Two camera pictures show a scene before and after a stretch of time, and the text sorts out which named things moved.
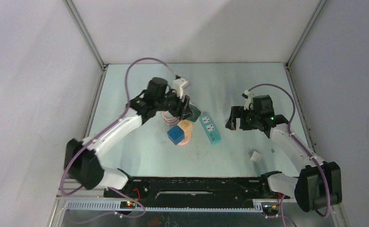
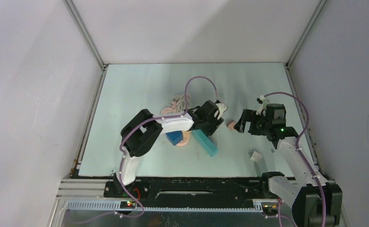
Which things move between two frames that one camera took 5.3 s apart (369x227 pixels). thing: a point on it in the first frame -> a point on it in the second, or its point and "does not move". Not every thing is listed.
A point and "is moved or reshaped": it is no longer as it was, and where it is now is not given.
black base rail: (196, 188) does not move
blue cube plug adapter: (175, 135) does not move
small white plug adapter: (256, 156) does not move
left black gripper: (182, 110) -> (216, 123)
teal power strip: (212, 132) is moved or reshaped
